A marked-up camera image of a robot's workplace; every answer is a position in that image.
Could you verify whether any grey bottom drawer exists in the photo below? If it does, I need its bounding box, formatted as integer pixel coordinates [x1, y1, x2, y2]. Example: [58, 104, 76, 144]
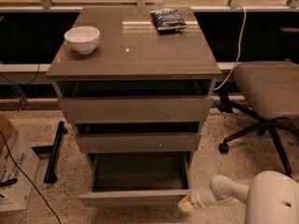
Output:
[79, 152, 191, 207]

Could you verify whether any grey drawer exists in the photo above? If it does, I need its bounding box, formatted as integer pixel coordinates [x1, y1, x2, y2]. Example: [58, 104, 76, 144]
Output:
[56, 79, 215, 124]
[76, 122, 201, 153]
[79, 152, 191, 207]

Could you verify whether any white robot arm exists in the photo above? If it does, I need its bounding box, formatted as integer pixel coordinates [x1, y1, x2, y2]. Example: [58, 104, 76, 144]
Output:
[178, 171, 299, 224]

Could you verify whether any grey middle drawer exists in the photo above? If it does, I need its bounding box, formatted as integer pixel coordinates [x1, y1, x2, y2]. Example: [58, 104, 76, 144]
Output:
[76, 122, 201, 153]

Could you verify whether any grey top drawer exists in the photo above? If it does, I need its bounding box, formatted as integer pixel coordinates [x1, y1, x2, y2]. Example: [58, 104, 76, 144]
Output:
[56, 79, 215, 124]

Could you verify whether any grey drawer cabinet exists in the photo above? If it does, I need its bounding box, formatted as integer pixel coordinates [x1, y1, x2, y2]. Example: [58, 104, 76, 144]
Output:
[46, 7, 221, 164]

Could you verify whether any black wheeled stand base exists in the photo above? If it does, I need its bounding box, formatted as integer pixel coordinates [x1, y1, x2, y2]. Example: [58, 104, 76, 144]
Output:
[33, 121, 67, 184]

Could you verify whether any brown office chair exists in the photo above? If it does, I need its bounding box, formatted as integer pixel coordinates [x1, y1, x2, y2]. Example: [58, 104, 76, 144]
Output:
[218, 61, 299, 175]

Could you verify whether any cardboard box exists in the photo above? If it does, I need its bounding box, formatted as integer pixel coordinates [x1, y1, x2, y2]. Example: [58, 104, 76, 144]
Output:
[0, 115, 39, 212]

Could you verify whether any blue snack bag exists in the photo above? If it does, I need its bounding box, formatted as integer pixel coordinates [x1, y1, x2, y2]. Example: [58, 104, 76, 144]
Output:
[149, 8, 187, 32]

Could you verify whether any white ceramic bowl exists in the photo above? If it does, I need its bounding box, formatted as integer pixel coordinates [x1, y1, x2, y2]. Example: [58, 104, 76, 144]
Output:
[64, 26, 100, 54]

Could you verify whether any black floor cable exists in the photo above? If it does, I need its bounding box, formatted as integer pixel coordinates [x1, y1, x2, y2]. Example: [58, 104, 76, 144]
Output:
[0, 131, 63, 224]

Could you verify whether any white hanging cable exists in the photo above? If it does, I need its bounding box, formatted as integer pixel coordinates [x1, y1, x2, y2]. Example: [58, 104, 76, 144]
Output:
[213, 4, 247, 91]

